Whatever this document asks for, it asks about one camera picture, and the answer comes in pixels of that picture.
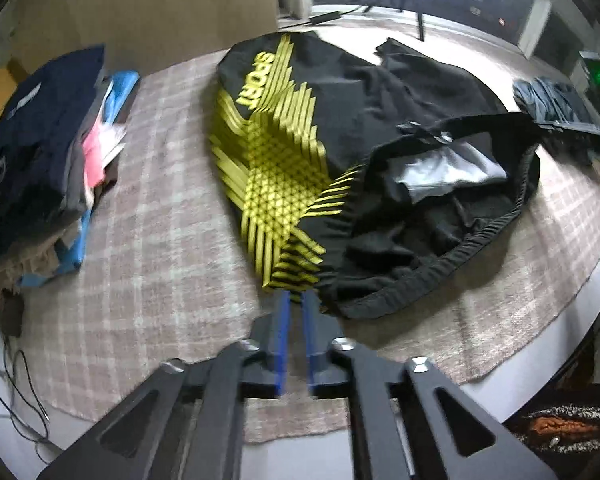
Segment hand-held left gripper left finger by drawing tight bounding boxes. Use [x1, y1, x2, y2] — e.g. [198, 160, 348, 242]
[37, 291, 294, 480]

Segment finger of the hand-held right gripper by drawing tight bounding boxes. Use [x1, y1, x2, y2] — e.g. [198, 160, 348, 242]
[532, 119, 600, 141]

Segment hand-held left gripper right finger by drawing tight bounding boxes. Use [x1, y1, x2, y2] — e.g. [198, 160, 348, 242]
[301, 291, 557, 480]

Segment black shorts with yellow print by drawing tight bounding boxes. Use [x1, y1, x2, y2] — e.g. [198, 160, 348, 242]
[209, 31, 542, 320]

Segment stack of folded clothes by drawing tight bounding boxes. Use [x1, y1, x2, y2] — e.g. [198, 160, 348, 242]
[0, 44, 107, 261]

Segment grey crumpled garment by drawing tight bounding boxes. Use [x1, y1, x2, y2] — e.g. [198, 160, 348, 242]
[512, 76, 596, 123]

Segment beige plaid blanket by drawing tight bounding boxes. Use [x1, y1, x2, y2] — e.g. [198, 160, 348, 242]
[17, 19, 600, 443]

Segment black tripod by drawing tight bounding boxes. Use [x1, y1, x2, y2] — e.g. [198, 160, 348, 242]
[352, 0, 428, 43]

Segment pink folded garment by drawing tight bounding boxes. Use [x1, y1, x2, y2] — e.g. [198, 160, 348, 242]
[81, 121, 126, 188]

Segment beige folded garment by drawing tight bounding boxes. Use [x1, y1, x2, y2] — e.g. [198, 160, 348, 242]
[0, 220, 83, 288]

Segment orange and black knit cloth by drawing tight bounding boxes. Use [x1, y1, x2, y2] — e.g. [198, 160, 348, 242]
[507, 397, 600, 458]

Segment small black adapter box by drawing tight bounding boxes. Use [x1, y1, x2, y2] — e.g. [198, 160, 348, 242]
[0, 292, 26, 338]

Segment black cable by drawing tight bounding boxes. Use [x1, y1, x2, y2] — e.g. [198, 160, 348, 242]
[0, 332, 63, 461]

